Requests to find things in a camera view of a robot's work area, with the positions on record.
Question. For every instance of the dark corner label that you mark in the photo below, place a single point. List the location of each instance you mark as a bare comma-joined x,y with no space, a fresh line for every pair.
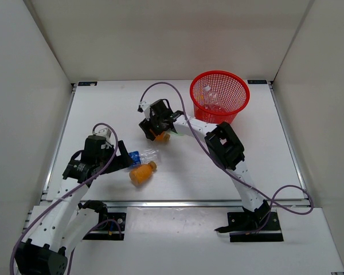
87,83
257,82

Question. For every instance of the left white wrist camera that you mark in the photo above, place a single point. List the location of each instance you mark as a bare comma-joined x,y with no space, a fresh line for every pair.
104,132

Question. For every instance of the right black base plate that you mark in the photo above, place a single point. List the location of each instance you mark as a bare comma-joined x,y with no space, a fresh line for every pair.
246,229

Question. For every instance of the left dark corner label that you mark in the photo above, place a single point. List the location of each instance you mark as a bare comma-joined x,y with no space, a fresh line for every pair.
87,83

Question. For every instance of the red mesh plastic bin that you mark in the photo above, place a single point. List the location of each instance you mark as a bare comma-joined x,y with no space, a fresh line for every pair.
233,92

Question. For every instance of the aluminium front table rail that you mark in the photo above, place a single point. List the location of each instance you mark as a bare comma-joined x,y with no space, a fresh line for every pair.
114,204

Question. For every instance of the orange juice bottle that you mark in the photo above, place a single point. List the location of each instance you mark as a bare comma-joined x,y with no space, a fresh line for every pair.
164,137
142,173

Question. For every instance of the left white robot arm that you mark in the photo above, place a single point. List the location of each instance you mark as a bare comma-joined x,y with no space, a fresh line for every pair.
49,240

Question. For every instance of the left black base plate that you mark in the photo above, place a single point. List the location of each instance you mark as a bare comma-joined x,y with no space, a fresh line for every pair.
113,230

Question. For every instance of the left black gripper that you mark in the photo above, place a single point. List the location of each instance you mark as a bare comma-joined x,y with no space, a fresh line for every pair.
125,161

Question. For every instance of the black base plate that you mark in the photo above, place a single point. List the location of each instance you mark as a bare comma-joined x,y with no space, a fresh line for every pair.
246,229
113,230

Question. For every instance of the right dark corner label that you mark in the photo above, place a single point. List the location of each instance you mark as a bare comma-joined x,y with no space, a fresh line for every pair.
257,82

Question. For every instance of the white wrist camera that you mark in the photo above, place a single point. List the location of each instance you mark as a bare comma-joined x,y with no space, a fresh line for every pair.
104,132
144,108

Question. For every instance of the large clear plastic bottle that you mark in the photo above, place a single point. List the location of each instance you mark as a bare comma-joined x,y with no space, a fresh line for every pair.
212,101

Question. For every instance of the blue label clear bottle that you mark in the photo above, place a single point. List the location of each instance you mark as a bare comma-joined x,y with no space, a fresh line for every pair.
144,157

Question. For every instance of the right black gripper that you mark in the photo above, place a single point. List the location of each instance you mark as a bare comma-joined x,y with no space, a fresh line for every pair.
146,125

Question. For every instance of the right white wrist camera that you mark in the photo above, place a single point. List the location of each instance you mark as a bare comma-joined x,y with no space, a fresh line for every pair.
144,108

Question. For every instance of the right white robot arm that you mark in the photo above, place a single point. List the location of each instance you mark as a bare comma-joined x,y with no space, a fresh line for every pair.
223,147

